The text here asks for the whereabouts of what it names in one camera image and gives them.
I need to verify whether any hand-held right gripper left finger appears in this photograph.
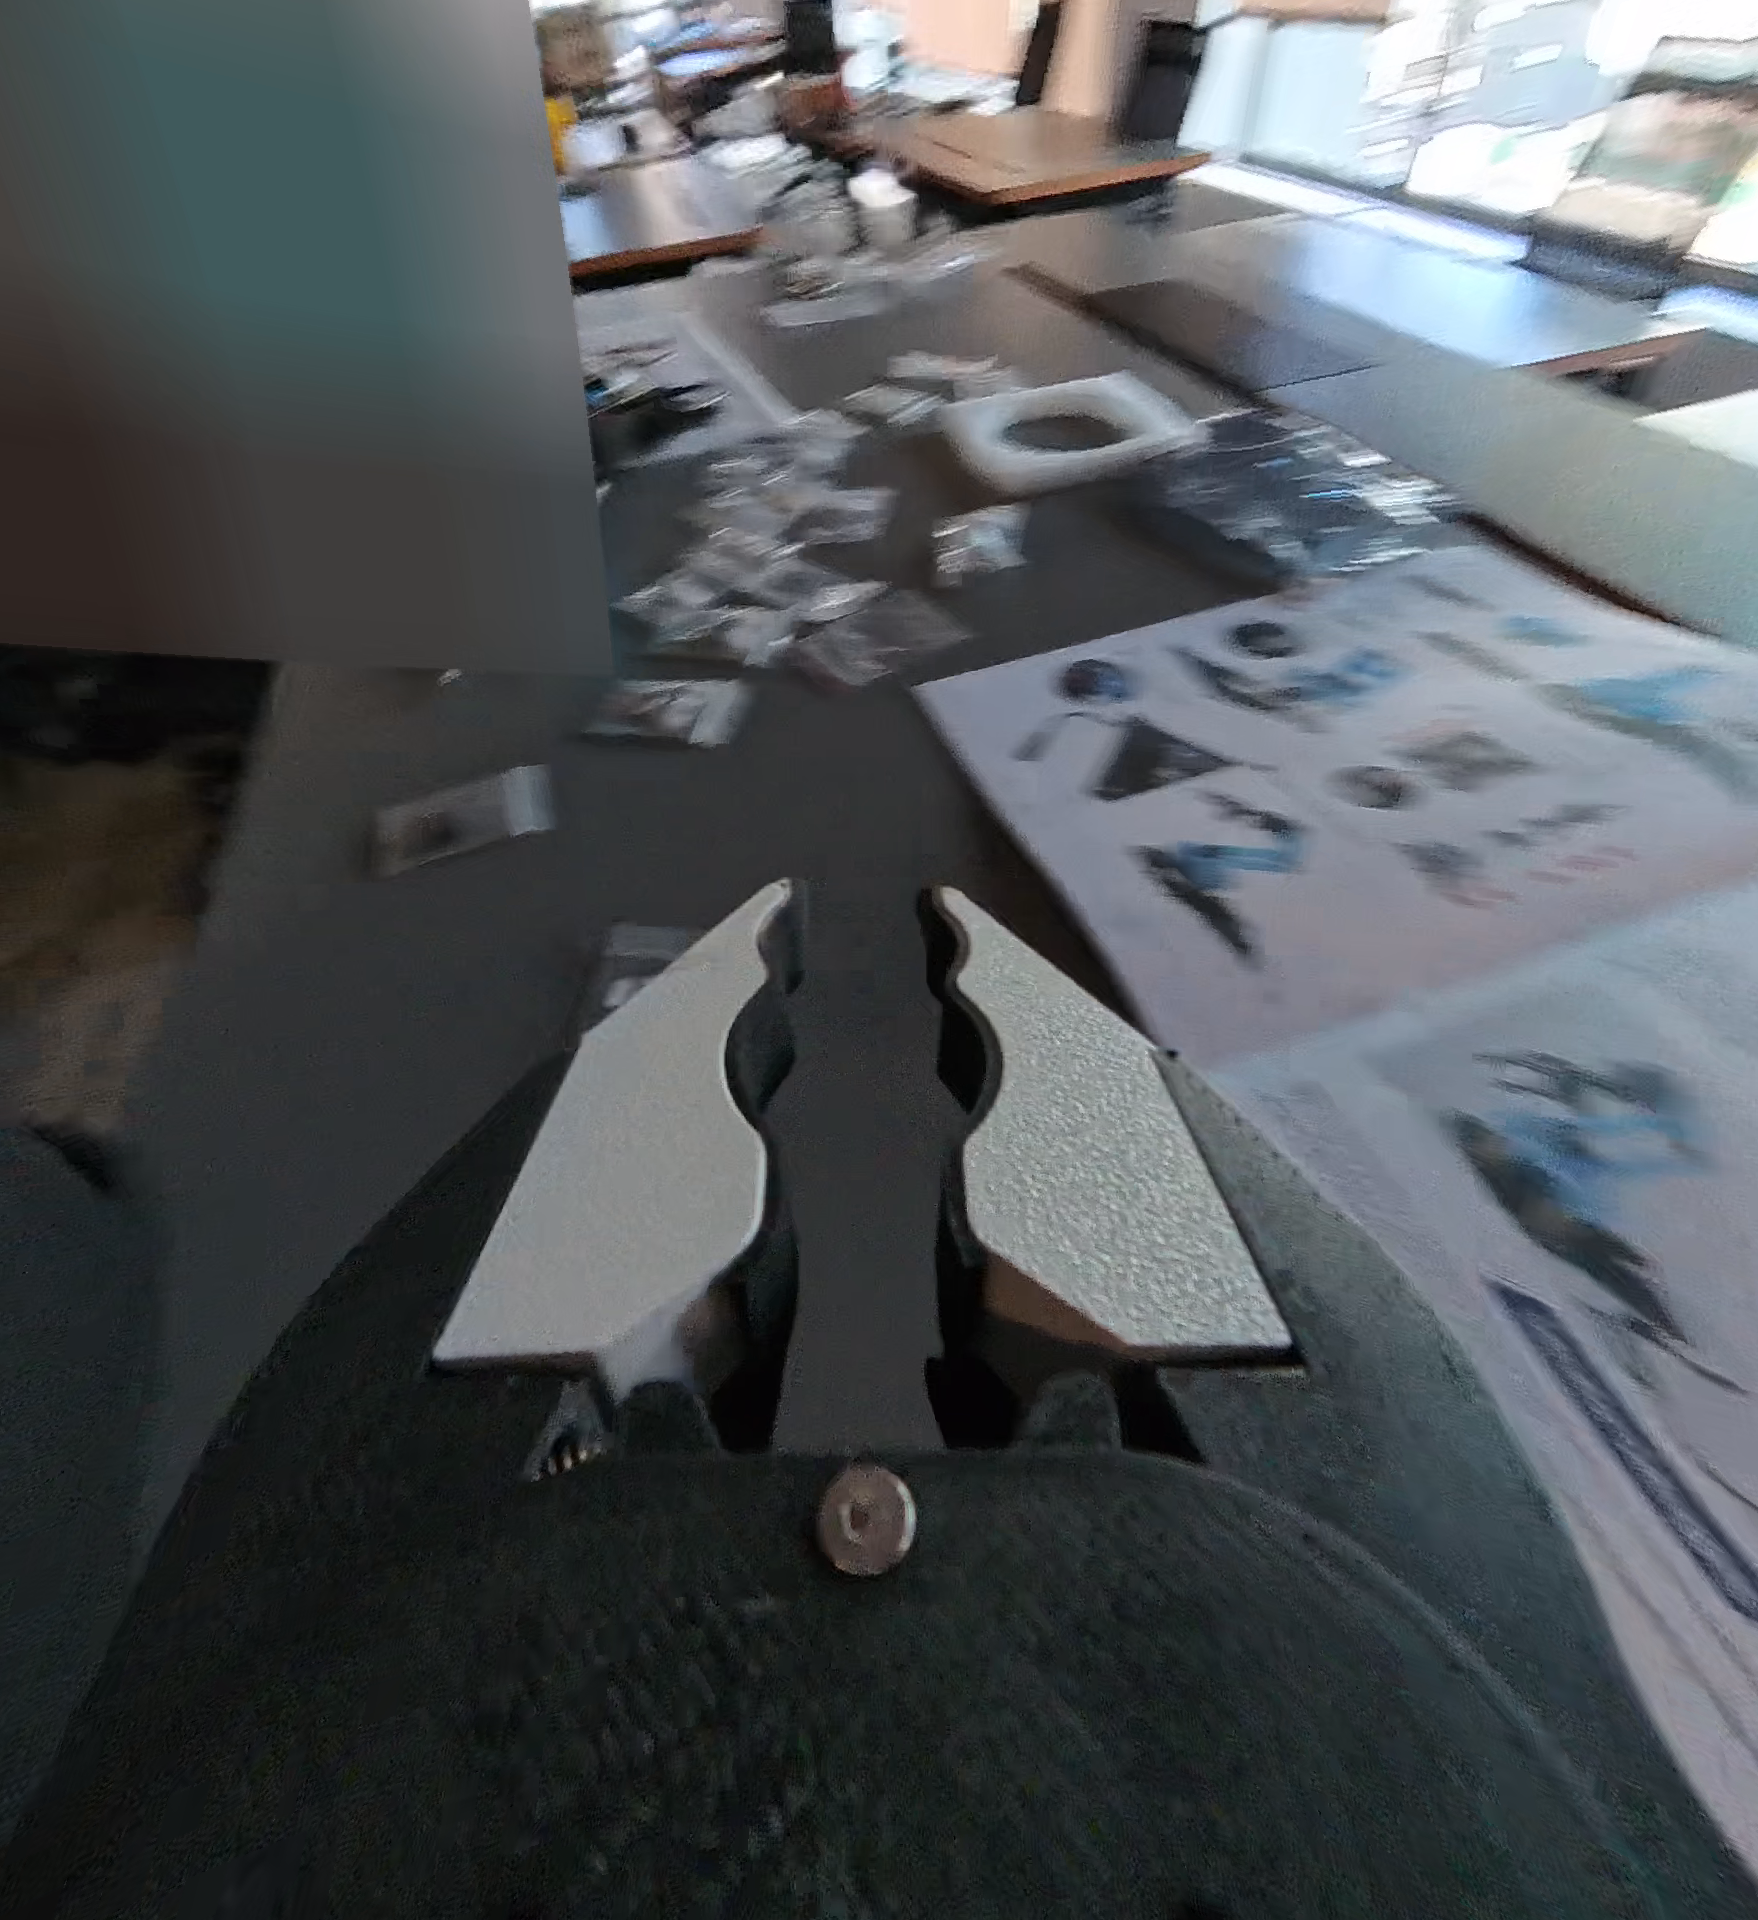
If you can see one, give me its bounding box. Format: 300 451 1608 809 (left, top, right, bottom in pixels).
432 880 806 1452

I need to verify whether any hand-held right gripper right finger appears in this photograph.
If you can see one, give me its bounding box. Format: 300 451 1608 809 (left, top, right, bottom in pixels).
916 883 1297 1444

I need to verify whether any dark grey desk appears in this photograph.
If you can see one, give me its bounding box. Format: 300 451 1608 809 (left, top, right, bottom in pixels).
130 246 1758 1920

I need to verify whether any grey desk with orange edge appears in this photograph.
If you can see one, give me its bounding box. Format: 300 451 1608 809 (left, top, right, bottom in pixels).
1254 209 1714 380

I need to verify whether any light grey desk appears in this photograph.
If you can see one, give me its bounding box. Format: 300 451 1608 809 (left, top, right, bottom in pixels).
1630 376 1758 505

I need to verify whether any open instruction manual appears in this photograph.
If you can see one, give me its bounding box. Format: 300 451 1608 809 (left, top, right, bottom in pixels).
911 542 1758 1920

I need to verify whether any pile of small clear bags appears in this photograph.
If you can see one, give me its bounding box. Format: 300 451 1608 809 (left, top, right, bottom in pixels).
578 345 1023 752

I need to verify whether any clear bag of metal screws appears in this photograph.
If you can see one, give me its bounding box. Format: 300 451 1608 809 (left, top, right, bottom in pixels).
933 505 1034 590

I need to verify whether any person's dark clothing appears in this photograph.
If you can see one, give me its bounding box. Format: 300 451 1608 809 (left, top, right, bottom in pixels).
0 1110 167 1920

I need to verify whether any black shiny plastic bag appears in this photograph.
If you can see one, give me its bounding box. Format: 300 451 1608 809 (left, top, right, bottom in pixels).
1117 408 1474 590

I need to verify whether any white foam tray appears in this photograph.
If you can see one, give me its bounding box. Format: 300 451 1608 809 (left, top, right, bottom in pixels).
572 283 798 459

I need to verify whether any wooden table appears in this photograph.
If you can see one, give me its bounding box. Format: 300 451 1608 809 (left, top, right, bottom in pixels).
818 103 1214 209

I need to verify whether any white foam frame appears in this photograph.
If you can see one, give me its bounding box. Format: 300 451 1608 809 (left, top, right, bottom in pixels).
940 368 1211 496

